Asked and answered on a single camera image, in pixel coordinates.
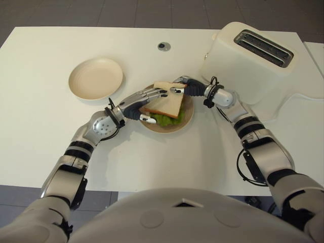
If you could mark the robot body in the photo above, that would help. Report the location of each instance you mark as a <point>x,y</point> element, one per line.
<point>182,220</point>

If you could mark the green lettuce leaf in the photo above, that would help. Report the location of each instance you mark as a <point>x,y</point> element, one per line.
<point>165,120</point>

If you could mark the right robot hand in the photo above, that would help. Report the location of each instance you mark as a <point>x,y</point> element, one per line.
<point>195,88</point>

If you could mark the cream plate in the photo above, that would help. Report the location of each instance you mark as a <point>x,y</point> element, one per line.
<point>95,78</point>

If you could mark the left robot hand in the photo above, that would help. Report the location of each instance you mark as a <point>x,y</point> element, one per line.
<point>134,103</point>

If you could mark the bread slice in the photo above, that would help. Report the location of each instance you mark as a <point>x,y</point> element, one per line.
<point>167,103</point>

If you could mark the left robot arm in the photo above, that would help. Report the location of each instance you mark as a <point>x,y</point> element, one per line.
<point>76,154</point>

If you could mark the tan plate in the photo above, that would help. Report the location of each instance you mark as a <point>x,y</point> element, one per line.
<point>186,117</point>

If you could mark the cream toaster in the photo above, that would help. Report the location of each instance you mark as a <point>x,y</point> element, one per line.
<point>235,63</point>

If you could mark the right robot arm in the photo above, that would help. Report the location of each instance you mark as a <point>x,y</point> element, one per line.
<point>263,144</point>

